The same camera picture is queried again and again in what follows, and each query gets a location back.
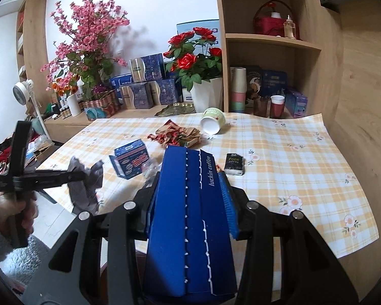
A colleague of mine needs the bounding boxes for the grey paper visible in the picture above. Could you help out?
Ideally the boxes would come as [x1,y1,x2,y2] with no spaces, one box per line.
[67,156,104,215]

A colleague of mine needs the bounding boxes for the red basket on shelf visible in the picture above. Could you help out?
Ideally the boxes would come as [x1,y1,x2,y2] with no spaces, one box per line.
[252,0,294,37]

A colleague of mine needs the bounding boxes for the red rose plant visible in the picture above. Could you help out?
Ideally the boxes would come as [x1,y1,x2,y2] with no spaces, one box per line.
[163,27,223,91]

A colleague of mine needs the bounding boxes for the black tissue packet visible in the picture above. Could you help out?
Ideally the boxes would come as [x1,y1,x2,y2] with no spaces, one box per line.
[224,153,245,176]

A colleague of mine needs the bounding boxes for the gold green tray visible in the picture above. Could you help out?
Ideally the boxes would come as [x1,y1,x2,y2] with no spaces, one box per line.
[155,102,195,117]

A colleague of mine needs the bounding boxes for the blue luckin coffee box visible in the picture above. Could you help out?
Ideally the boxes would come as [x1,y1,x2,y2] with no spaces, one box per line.
[143,146,237,304]

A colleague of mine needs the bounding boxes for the blue white supplement box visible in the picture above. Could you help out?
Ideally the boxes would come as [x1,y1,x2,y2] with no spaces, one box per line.
[182,87,193,102]

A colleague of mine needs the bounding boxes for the blue gold gift box top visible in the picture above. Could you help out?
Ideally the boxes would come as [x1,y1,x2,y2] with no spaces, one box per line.
[129,53,165,83]

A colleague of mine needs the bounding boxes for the striped woven basket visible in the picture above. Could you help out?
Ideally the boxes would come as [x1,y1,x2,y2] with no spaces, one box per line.
[83,89,121,121]

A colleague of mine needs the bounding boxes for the yellow plaid floral tablecloth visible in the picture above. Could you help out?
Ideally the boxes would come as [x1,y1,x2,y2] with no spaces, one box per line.
[42,113,379,258]

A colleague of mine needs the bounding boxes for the purple small box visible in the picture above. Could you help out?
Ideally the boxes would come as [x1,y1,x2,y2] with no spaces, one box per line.
[285,89,308,118]

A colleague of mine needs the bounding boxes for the white flower pot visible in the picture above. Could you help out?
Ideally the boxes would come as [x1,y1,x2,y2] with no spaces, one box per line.
[190,77,223,113]

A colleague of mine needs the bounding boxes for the blue gold gift box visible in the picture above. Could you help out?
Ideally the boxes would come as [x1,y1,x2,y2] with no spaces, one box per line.
[120,82,154,110]
[149,79,180,105]
[129,53,165,83]

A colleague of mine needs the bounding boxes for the white desk fan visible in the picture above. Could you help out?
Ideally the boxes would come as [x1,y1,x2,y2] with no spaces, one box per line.
[12,79,51,141]

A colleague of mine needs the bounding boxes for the stack of paper cups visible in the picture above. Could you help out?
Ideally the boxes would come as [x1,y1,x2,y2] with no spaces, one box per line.
[230,67,247,113]

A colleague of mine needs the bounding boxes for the clear glass bottle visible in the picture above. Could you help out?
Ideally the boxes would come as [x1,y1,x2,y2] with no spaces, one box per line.
[283,15,297,39]

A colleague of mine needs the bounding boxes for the red cup with white lid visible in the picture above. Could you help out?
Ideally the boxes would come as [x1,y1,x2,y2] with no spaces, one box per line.
[270,95,285,118]

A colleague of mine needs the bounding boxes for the small blue cardboard box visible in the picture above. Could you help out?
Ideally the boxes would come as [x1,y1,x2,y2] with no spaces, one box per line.
[109,139,149,180]

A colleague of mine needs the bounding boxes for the wooden shelf unit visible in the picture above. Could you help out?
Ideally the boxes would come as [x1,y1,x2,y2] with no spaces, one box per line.
[217,0,343,127]

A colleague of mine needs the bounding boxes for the green white paper cup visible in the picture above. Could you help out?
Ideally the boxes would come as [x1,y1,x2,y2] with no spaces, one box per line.
[200,108,226,135]

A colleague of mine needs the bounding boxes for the person's left hand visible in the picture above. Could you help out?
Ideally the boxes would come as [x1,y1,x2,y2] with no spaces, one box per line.
[0,192,38,237]

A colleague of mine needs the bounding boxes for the white vase orange flowers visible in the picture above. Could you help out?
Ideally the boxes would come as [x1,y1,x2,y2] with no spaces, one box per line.
[50,79,82,116]

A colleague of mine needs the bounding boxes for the blue gold gift box left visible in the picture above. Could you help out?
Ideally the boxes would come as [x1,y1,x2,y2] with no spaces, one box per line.
[120,82,154,110]

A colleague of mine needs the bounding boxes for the pink blossom bouquet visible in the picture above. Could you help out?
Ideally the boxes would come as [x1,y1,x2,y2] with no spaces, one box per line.
[40,0,130,101]

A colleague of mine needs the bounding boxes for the blue gold gift box right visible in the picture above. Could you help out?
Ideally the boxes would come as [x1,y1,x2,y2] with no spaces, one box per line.
[149,79,180,105]

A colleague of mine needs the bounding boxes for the brown red wrapper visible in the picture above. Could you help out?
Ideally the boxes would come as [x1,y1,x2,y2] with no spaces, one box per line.
[147,120,201,148]

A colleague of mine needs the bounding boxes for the dark brown glass cup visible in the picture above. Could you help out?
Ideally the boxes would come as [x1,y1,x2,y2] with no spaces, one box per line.
[253,96,269,118]

